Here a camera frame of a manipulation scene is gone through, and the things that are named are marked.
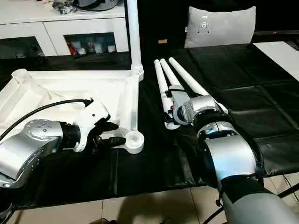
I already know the white plastic table leg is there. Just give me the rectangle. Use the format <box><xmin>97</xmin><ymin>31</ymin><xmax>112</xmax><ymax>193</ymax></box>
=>
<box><xmin>154</xmin><ymin>59</ymin><xmax>181</xmax><ymax>130</ymax></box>
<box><xmin>160</xmin><ymin>58</ymin><xmax>182</xmax><ymax>91</ymax></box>
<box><xmin>126</xmin><ymin>0</ymin><xmax>144</xmax><ymax>81</ymax></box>
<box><xmin>168</xmin><ymin>56</ymin><xmax>231</xmax><ymax>115</ymax></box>

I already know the white plastic table top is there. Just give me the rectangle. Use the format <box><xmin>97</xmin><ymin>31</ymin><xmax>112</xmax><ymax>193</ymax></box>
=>
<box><xmin>0</xmin><ymin>68</ymin><xmax>145</xmax><ymax>155</ymax></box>

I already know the black work mat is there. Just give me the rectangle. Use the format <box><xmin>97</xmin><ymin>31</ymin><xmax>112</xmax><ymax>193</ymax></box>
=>
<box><xmin>0</xmin><ymin>43</ymin><xmax>299</xmax><ymax>208</ymax></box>

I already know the black sofa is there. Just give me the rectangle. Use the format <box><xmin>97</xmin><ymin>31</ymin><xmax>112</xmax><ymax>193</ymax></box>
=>
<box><xmin>137</xmin><ymin>0</ymin><xmax>299</xmax><ymax>51</ymax></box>

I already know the grey cushion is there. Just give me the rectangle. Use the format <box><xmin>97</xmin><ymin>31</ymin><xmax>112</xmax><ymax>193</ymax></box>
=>
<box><xmin>184</xmin><ymin>6</ymin><xmax>256</xmax><ymax>49</ymax></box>

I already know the red packet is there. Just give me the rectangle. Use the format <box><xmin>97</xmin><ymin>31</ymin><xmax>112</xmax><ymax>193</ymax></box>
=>
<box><xmin>66</xmin><ymin>39</ymin><xmax>77</xmax><ymax>56</ymax></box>

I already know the white sideboard cabinet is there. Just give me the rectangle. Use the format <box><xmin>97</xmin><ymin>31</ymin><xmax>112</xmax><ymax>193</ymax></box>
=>
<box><xmin>0</xmin><ymin>0</ymin><xmax>130</xmax><ymax>59</ymax></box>

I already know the white flat board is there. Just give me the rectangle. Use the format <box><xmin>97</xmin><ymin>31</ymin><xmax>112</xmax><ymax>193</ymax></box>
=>
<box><xmin>252</xmin><ymin>41</ymin><xmax>299</xmax><ymax>82</ymax></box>

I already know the black tangled clutter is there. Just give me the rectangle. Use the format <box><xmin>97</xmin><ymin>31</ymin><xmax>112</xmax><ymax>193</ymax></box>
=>
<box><xmin>52</xmin><ymin>1</ymin><xmax>78</xmax><ymax>16</ymax></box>

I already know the black floor stand foot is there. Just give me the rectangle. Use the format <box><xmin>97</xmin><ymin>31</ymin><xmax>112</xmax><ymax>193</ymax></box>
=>
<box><xmin>279</xmin><ymin>186</ymin><xmax>299</xmax><ymax>198</ymax></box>

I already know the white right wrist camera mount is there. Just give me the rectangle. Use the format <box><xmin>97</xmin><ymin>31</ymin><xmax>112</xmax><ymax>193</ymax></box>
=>
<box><xmin>167</xmin><ymin>85</ymin><xmax>195</xmax><ymax>125</ymax></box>

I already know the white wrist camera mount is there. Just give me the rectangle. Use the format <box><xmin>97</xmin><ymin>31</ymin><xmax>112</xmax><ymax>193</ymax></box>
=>
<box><xmin>74</xmin><ymin>99</ymin><xmax>111</xmax><ymax>153</ymax></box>
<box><xmin>167</xmin><ymin>85</ymin><xmax>195</xmax><ymax>125</ymax></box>

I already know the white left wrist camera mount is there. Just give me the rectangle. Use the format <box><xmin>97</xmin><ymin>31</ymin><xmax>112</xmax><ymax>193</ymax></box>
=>
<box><xmin>74</xmin><ymin>99</ymin><xmax>111</xmax><ymax>153</ymax></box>

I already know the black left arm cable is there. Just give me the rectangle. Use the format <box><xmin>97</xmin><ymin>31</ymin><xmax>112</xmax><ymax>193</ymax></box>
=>
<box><xmin>0</xmin><ymin>98</ymin><xmax>94</xmax><ymax>140</ymax></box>

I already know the grey helmet with black strap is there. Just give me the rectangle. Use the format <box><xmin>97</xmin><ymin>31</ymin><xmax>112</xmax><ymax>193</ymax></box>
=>
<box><xmin>77</xmin><ymin>0</ymin><xmax>119</xmax><ymax>11</ymax></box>

